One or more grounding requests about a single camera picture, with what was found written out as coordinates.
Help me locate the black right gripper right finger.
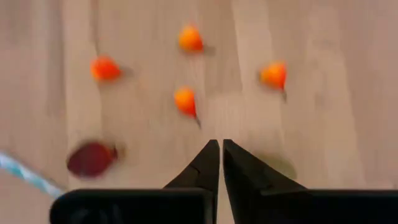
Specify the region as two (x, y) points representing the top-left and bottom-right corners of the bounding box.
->
(223, 139), (307, 224)

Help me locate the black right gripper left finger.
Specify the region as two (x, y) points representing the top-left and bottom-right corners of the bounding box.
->
(164, 139), (220, 224)

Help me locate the small orange yellow pepper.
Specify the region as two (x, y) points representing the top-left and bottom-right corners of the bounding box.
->
(174, 86), (201, 128)
(260, 61), (287, 101)
(90, 55), (122, 82)
(178, 24), (205, 53)

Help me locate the dark red plum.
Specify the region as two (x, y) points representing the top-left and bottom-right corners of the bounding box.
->
(67, 141), (118, 179)

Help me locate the knife with blue patterned handle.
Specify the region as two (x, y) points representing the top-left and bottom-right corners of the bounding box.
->
(0, 151), (65, 198)

